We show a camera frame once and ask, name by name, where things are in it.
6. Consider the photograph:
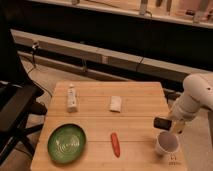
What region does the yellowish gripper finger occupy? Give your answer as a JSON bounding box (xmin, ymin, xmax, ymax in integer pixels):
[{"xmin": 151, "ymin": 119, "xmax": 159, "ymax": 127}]
[{"xmin": 170, "ymin": 120, "xmax": 185, "ymax": 134}]

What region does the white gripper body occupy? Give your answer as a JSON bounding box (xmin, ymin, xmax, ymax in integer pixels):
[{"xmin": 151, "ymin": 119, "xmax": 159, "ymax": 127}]
[{"xmin": 168, "ymin": 101, "xmax": 197, "ymax": 122}]

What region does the black eraser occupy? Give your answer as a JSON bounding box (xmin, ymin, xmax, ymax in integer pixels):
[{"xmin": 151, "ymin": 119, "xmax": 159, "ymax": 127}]
[{"xmin": 154, "ymin": 117, "xmax": 172, "ymax": 130}]

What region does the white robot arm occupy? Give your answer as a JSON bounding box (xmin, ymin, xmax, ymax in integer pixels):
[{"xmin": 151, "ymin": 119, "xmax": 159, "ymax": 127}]
[{"xmin": 168, "ymin": 73, "xmax": 213, "ymax": 134}]

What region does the white ceramic cup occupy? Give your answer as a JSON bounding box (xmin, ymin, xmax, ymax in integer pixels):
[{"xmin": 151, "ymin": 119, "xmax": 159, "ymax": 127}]
[{"xmin": 154, "ymin": 131, "xmax": 180, "ymax": 156}]

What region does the orange carrot toy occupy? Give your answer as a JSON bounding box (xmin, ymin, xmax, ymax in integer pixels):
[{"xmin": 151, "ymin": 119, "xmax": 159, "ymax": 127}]
[{"xmin": 111, "ymin": 133, "xmax": 120, "ymax": 157}]

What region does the white folded cloth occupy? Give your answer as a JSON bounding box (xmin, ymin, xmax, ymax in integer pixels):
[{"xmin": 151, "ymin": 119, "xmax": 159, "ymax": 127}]
[{"xmin": 110, "ymin": 96, "xmax": 122, "ymax": 112}]

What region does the green glass plate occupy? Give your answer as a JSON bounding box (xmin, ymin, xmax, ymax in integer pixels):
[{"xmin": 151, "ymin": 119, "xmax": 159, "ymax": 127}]
[{"xmin": 47, "ymin": 123, "xmax": 86, "ymax": 164}]

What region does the black chair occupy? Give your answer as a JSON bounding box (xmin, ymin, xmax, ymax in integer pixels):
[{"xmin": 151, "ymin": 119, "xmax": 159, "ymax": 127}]
[{"xmin": 0, "ymin": 85, "xmax": 47, "ymax": 165}]

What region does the grey metal rail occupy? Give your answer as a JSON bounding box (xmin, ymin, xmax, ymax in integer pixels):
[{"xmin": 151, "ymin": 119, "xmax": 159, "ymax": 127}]
[{"xmin": 12, "ymin": 30, "xmax": 207, "ymax": 89}]

